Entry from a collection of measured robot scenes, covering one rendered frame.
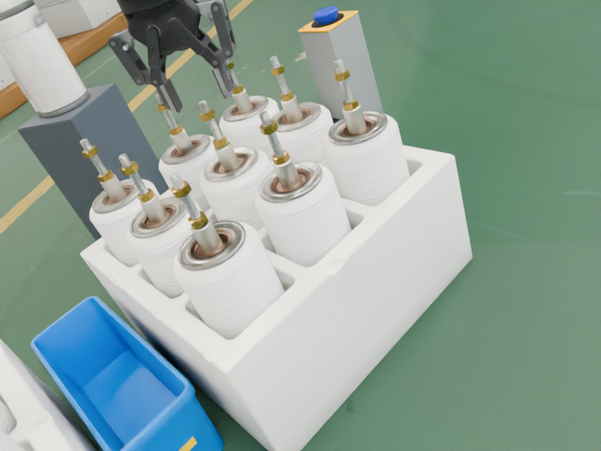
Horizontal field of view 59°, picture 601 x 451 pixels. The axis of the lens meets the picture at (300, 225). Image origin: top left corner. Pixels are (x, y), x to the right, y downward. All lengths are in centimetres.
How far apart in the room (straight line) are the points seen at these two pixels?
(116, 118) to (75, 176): 13
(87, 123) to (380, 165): 58
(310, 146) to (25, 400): 45
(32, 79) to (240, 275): 63
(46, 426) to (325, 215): 36
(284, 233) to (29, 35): 61
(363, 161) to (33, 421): 45
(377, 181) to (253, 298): 21
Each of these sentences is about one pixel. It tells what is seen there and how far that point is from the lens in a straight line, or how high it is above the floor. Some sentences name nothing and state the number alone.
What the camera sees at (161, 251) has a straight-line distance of 63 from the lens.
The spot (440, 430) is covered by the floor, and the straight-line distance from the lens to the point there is 65.
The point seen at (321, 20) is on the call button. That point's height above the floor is 32.
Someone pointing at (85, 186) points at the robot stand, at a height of 16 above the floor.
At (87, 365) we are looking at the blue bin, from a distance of 91.
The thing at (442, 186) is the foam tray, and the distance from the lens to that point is 70.
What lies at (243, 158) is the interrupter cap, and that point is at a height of 25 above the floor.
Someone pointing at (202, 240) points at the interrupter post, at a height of 27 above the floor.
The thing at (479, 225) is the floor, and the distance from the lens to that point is 87.
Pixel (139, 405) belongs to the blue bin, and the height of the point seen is 0.
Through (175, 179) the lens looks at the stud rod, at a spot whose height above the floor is 34.
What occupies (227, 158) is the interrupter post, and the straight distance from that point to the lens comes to 68.
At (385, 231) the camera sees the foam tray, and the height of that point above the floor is 17.
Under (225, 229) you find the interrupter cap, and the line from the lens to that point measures 57.
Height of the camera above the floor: 55
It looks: 34 degrees down
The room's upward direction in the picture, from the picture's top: 22 degrees counter-clockwise
